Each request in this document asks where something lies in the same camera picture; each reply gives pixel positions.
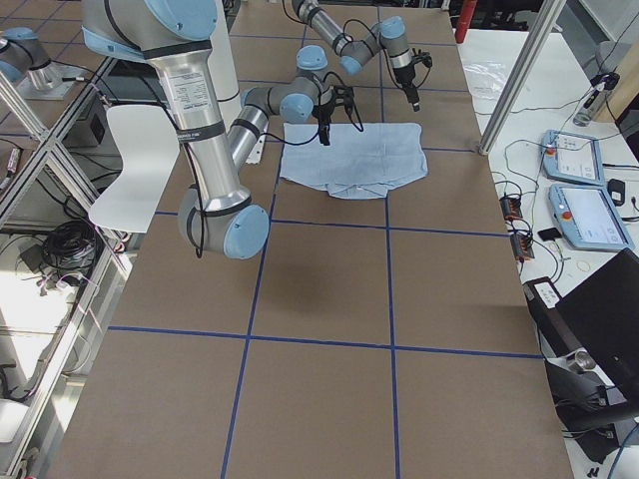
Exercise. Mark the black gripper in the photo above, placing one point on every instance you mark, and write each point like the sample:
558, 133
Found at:
323, 112
405, 76

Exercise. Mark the light blue button-up shirt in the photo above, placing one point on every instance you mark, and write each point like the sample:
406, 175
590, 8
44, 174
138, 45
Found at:
355, 165

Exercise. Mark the clear plastic bag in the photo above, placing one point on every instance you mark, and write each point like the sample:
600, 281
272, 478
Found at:
486, 79

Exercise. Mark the red cylinder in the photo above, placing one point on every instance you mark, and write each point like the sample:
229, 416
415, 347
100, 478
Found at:
464, 20

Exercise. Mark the upper blue teach pendant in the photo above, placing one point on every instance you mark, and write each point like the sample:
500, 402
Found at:
572, 158

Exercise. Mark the blue teach pendant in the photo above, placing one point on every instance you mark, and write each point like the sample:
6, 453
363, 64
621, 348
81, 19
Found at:
587, 218
572, 158

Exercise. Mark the white plastic chair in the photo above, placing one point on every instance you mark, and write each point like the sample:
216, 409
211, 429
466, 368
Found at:
149, 147

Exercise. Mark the lower blue teach pendant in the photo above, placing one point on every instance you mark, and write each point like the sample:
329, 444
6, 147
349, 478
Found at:
587, 218

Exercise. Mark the black laptop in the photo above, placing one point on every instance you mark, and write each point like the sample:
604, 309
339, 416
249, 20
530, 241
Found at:
600, 314

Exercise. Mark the aluminium frame post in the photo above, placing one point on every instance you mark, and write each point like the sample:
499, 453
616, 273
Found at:
536, 38

